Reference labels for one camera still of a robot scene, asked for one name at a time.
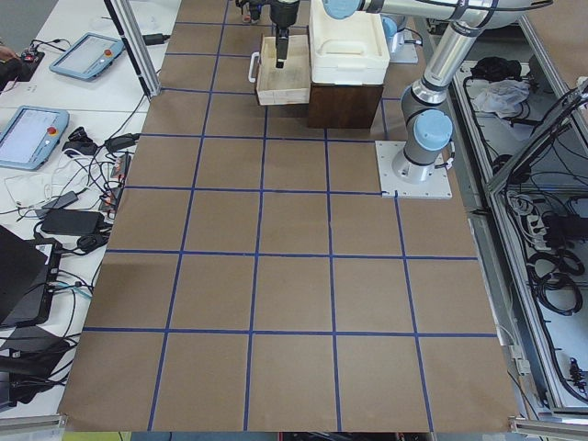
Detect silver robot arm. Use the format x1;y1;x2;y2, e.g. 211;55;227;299
322;0;552;184
380;15;408;54

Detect aluminium frame post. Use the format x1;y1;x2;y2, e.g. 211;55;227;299
104;0;161;100

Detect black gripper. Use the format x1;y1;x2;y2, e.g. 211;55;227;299
269;0;300;69

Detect blue teach pendant near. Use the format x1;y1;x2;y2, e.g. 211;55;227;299
1;106;70;171

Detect white plastic tray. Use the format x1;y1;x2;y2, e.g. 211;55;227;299
310;1;390;85

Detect white cloth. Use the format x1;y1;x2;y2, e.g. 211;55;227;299
472;80;530;119

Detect black laptop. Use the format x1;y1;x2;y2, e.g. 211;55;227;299
1;227;62;329

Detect dark wooden cabinet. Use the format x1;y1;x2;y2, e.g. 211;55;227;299
308;83;384;129

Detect blue teach pendant far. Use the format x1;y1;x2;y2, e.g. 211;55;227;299
49;32;125;81

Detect black power adapter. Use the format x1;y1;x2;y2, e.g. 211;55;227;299
40;209;105;236

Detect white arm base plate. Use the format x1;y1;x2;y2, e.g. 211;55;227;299
375;141;453;199
387;28;418;64

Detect light wooden drawer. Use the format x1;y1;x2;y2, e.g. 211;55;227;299
248;34;311;106

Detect black coiled cables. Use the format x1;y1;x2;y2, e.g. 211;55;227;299
527;247;584;318

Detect blue teach pendant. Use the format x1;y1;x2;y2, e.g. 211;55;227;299
49;32;125;81
1;106;70;171

